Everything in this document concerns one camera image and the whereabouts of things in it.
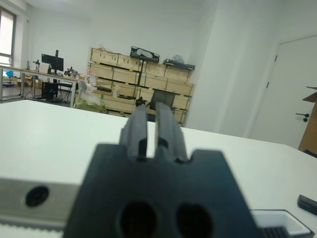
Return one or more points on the blue plastic item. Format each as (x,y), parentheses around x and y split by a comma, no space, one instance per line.
(10,73)

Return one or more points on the black computer tower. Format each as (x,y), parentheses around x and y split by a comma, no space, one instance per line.
(49,90)

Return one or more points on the wooden desk white legs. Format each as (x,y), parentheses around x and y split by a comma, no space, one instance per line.
(72,94)

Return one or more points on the grey metal table frame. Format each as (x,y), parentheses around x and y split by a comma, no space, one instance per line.
(22,85)

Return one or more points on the white door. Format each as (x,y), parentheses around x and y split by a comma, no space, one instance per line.
(284,86)

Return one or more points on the white crumpled plastic bag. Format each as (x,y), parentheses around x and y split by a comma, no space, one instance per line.
(85,86)

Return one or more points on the black box white lining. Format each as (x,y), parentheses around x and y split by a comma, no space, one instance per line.
(272,219)

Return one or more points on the black computer monitor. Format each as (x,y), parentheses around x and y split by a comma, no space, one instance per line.
(52,60)

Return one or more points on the small black desktop device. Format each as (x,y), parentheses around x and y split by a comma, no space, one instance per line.
(70,72)

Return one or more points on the large glass window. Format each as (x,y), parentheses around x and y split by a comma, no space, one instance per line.
(6,32)

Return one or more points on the black mesh office chair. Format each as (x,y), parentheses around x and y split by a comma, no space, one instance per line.
(163,96)

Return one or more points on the black flat tray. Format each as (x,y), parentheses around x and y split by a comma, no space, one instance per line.
(183,65)

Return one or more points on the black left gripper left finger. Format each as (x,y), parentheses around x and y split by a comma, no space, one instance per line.
(137,129)

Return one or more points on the small translucent plastic bag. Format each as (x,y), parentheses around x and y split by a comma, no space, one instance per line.
(177,58)

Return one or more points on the pink white package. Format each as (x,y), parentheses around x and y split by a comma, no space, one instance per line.
(92,77)

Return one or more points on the olive green plastic bag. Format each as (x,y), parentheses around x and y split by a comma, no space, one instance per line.
(89,105)

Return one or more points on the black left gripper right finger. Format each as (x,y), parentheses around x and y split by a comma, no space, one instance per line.
(168,129)

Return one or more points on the light wooden crate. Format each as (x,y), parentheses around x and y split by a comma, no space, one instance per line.
(125,75)
(128,64)
(156,82)
(104,57)
(184,101)
(126,89)
(155,70)
(119,104)
(179,87)
(177,75)
(101,71)

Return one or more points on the black open case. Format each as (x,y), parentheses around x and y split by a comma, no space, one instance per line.
(146,59)

